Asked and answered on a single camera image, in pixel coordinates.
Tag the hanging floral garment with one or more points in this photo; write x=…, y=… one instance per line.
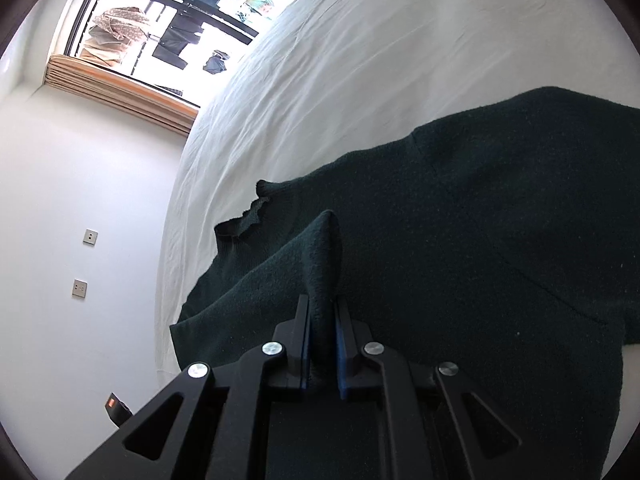
x=117, y=27

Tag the tan pleated curtain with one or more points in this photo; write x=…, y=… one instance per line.
x=115, y=91

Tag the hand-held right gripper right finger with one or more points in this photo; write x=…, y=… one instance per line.
x=343, y=347

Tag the hanging green garment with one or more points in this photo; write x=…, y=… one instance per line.
x=257, y=7

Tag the dark green towel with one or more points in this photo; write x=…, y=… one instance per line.
x=450, y=235

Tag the square wall socket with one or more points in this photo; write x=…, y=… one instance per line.
x=79, y=288

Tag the hanging dark pants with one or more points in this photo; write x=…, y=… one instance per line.
x=175, y=45

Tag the small hanging dark garment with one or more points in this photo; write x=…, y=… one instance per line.
x=216, y=62

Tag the upper wall socket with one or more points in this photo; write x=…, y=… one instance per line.
x=90, y=237

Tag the black device with red light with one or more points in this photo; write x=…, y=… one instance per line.
x=117, y=410

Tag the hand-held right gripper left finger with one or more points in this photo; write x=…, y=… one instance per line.
x=305, y=342

